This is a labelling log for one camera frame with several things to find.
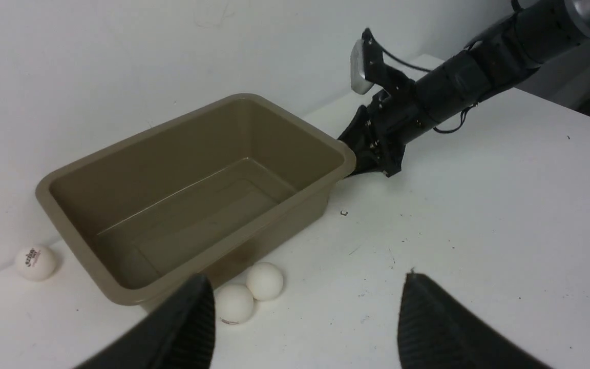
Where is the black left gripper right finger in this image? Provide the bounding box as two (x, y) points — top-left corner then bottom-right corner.
(396, 272), (547, 368)

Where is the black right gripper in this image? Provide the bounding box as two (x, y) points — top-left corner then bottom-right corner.
(337, 85), (429, 177)

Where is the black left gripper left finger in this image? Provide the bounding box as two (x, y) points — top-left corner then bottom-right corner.
(79, 273), (216, 368)

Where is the white front ball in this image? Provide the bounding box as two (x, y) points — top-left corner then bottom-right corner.
(215, 283), (255, 325)
(246, 262), (285, 301)

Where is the tan plastic bin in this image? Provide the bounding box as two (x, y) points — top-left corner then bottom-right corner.
(35, 94), (356, 311)

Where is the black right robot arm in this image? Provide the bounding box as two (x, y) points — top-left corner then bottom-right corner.
(339, 1), (590, 177)

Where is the white ball with logo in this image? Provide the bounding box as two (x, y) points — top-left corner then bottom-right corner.
(14, 246), (58, 282)

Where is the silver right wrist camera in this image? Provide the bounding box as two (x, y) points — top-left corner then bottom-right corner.
(350, 39), (374, 95)

